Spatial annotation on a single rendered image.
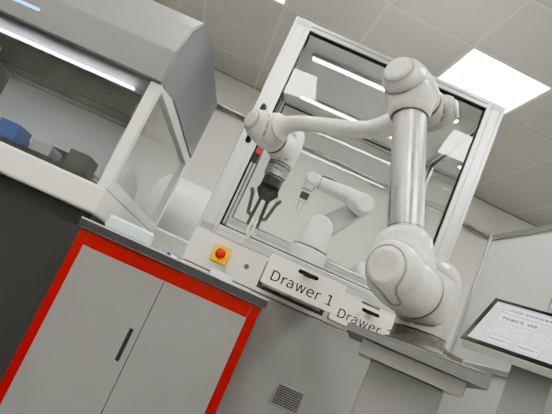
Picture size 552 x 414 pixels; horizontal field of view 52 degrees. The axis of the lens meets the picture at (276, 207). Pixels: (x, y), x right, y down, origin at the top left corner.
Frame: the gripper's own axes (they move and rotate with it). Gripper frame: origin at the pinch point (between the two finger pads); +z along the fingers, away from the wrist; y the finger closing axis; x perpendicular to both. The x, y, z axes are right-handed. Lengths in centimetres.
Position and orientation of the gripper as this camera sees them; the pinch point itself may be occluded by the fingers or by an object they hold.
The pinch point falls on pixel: (251, 227)
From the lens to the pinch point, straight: 211.1
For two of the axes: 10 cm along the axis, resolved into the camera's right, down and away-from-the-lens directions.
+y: 9.0, 4.3, 0.7
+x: -1.5, 1.5, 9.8
